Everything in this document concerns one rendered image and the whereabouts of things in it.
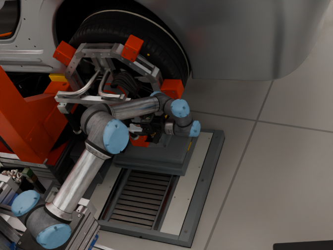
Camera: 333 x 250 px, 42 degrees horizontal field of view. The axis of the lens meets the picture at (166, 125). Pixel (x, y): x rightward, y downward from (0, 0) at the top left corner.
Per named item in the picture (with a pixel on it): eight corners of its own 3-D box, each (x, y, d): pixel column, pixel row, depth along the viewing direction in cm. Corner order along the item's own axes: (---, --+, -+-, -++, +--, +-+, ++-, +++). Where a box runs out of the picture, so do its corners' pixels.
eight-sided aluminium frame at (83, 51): (178, 120, 239) (150, 42, 200) (175, 129, 235) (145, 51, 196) (94, 114, 260) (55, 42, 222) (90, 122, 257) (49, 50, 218)
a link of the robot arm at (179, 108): (160, 103, 188) (167, 120, 196) (178, 113, 181) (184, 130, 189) (173, 92, 191) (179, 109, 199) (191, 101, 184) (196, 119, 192)
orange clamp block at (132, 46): (139, 52, 209) (144, 40, 202) (133, 63, 205) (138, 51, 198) (126, 45, 209) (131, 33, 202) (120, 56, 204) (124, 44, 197)
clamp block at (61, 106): (77, 100, 221) (72, 93, 218) (69, 114, 216) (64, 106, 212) (68, 100, 223) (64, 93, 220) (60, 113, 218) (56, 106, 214)
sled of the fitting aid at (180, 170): (200, 133, 295) (197, 124, 288) (184, 177, 274) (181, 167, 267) (135, 127, 315) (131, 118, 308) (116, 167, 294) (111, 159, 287)
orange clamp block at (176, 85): (168, 88, 223) (184, 89, 219) (163, 99, 218) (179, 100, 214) (164, 78, 218) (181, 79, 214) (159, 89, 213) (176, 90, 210)
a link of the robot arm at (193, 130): (198, 115, 193) (202, 128, 199) (176, 113, 197) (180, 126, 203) (194, 128, 188) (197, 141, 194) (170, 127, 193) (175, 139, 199)
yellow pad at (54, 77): (79, 67, 279) (76, 61, 276) (69, 82, 271) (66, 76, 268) (61, 66, 285) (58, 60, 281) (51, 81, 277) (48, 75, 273)
